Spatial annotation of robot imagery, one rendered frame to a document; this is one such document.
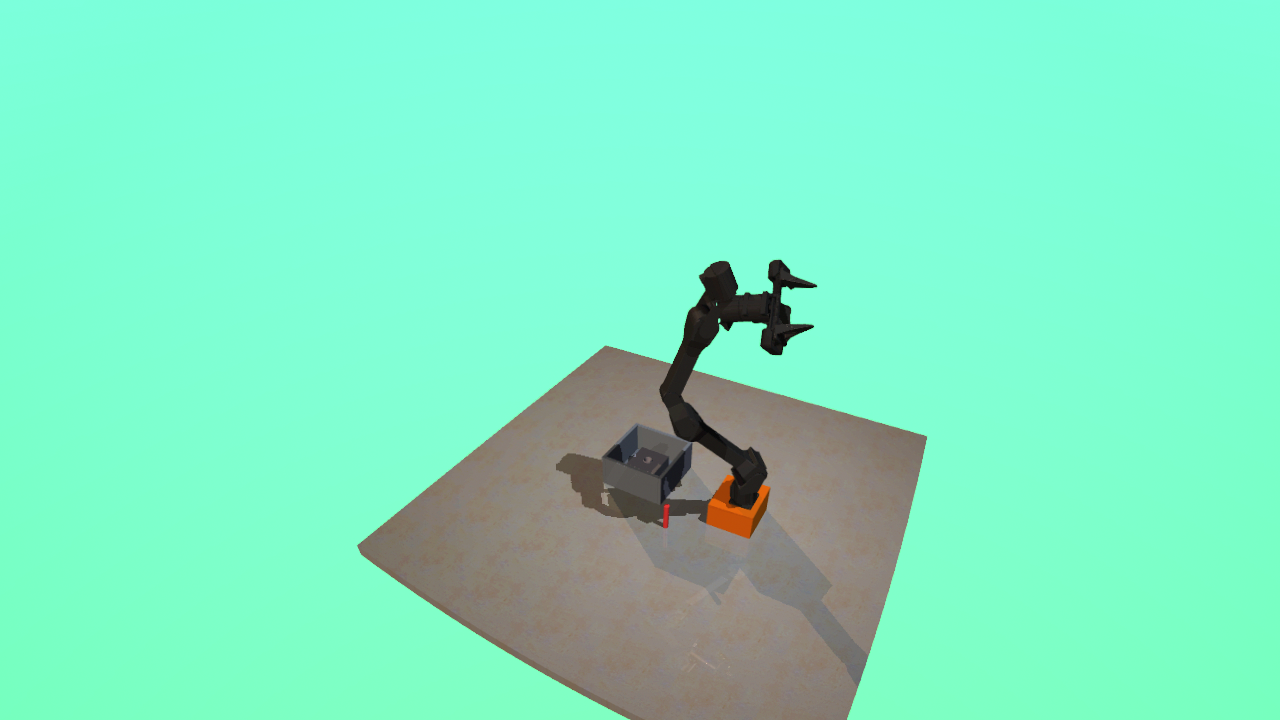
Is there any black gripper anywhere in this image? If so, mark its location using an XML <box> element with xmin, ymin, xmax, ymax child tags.
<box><xmin>739</xmin><ymin>259</ymin><xmax>818</xmax><ymax>355</ymax></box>

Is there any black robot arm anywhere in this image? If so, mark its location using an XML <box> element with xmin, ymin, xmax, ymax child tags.
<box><xmin>659</xmin><ymin>261</ymin><xmax>768</xmax><ymax>510</ymax></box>

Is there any white square plate with hole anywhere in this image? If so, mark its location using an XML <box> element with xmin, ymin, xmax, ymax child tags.
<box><xmin>626</xmin><ymin>447</ymin><xmax>669</xmax><ymax>477</ymax></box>

